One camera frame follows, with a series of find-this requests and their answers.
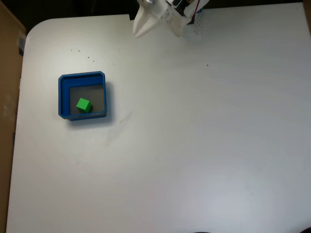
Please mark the blue table clamp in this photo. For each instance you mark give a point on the blue table clamp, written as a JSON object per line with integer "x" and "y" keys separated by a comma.
{"x": 199, "y": 10}

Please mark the silver camera box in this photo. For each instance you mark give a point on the silver camera box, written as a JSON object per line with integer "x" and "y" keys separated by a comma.
{"x": 148, "y": 1}

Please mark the blue square box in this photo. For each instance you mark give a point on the blue square box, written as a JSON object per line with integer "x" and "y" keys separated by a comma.
{"x": 63, "y": 97}

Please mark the black tape piece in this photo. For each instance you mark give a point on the black tape piece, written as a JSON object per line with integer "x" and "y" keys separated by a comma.
{"x": 131, "y": 17}

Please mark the brown cardboard box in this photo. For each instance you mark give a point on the brown cardboard box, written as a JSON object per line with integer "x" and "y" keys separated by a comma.
{"x": 9, "y": 72}

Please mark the green cube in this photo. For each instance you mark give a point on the green cube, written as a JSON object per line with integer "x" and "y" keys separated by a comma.
{"x": 83, "y": 105}

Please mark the white perforated base plate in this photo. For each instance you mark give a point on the white perforated base plate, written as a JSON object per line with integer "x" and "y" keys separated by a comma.
{"x": 200, "y": 24}

